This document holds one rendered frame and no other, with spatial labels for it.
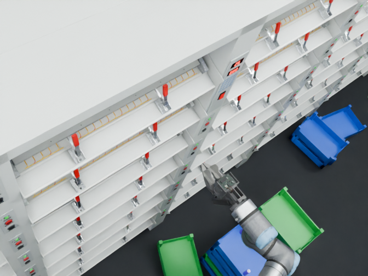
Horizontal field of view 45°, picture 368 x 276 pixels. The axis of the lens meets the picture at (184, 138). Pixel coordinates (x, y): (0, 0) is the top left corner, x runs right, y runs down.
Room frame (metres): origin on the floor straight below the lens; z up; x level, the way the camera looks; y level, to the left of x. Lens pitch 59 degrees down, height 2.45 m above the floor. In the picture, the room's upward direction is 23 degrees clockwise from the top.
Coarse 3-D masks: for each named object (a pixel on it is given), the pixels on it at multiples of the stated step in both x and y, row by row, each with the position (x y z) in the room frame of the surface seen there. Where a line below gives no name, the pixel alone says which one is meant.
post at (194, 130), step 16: (256, 32) 0.86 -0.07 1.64; (224, 48) 0.81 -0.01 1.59; (240, 48) 0.83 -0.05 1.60; (224, 64) 0.80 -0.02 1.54; (208, 96) 0.80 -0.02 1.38; (192, 128) 0.80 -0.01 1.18; (208, 128) 0.86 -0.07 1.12; (192, 144) 0.81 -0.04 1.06; (192, 160) 0.87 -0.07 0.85; (176, 176) 0.81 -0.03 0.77; (176, 192) 0.87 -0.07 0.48; (160, 208) 0.80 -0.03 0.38
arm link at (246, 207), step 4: (248, 200) 0.71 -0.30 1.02; (240, 204) 0.69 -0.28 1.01; (244, 204) 0.69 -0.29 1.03; (248, 204) 0.69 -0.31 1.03; (252, 204) 0.70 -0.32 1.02; (236, 208) 0.67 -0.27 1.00; (240, 208) 0.67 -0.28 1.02; (244, 208) 0.67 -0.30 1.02; (248, 208) 0.68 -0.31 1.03; (252, 208) 0.69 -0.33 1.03; (232, 212) 0.66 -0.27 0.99; (236, 212) 0.66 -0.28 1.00; (240, 212) 0.66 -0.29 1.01; (244, 212) 0.66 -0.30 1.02; (248, 212) 0.66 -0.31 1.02; (236, 216) 0.65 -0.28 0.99; (240, 216) 0.65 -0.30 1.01; (244, 216) 0.65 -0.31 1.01; (236, 220) 0.64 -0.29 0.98; (240, 220) 0.64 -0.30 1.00
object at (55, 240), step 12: (156, 168) 0.74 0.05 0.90; (168, 168) 0.77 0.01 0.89; (144, 180) 0.68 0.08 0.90; (156, 180) 0.70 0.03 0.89; (120, 192) 0.60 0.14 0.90; (132, 192) 0.62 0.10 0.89; (108, 204) 0.54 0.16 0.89; (120, 204) 0.56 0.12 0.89; (84, 216) 0.46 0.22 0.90; (96, 216) 0.48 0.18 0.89; (72, 228) 0.40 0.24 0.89; (84, 228) 0.42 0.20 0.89; (48, 240) 0.33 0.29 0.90; (60, 240) 0.35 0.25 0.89; (48, 252) 0.30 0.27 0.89
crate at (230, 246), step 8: (232, 232) 0.85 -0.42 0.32; (224, 240) 0.80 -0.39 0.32; (232, 240) 0.81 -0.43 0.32; (240, 240) 0.83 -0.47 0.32; (216, 248) 0.74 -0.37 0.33; (224, 248) 0.76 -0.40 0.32; (232, 248) 0.77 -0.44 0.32; (240, 248) 0.79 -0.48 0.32; (248, 248) 0.81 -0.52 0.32; (224, 256) 0.71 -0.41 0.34; (232, 256) 0.74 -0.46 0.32; (240, 256) 0.75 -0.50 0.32; (248, 256) 0.77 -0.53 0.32; (256, 256) 0.78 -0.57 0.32; (232, 264) 0.69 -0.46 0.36; (240, 264) 0.71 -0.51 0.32; (248, 264) 0.73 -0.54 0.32; (256, 264) 0.74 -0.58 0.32; (240, 272) 0.66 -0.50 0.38; (256, 272) 0.71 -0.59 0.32
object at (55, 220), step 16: (160, 144) 0.75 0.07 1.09; (176, 144) 0.78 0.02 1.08; (144, 160) 0.65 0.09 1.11; (160, 160) 0.69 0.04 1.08; (112, 176) 0.56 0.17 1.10; (128, 176) 0.59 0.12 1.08; (96, 192) 0.49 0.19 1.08; (112, 192) 0.52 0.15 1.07; (64, 208) 0.40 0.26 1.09; (80, 208) 0.42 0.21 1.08; (32, 224) 0.31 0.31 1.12; (48, 224) 0.34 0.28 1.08; (64, 224) 0.36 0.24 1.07
